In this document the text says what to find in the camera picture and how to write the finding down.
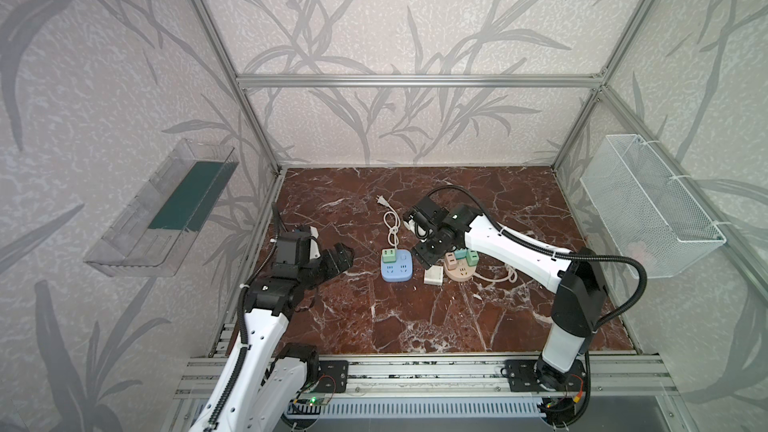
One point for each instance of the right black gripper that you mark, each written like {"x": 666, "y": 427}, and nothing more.
{"x": 430, "y": 244}

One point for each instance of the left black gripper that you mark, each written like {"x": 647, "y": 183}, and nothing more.
{"x": 330, "y": 260}

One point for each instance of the pink plug adapter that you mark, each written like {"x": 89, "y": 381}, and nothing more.
{"x": 450, "y": 262}

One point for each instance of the green plug adapter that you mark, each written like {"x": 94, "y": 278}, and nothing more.
{"x": 472, "y": 258}
{"x": 389, "y": 255}

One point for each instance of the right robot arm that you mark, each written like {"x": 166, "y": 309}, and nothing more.
{"x": 576, "y": 278}

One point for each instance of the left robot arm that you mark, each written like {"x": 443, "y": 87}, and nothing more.
{"x": 259, "y": 378}

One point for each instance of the white plug adapter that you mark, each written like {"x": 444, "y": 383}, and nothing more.
{"x": 434, "y": 276}

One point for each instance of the pink round power strip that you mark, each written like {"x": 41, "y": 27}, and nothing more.
{"x": 462, "y": 272}

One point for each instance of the blue square power strip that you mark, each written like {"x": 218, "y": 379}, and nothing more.
{"x": 400, "y": 271}

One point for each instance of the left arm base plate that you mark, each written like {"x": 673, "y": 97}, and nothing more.
{"x": 331, "y": 378}

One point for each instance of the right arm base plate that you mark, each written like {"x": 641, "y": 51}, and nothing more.
{"x": 528, "y": 375}

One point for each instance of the clear plastic wall tray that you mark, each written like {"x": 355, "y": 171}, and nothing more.
{"x": 154, "y": 233}

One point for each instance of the white wire basket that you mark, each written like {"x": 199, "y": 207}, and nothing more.
{"x": 649, "y": 213}

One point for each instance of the aluminium frame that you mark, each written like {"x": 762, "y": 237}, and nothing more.
{"x": 542, "y": 82}

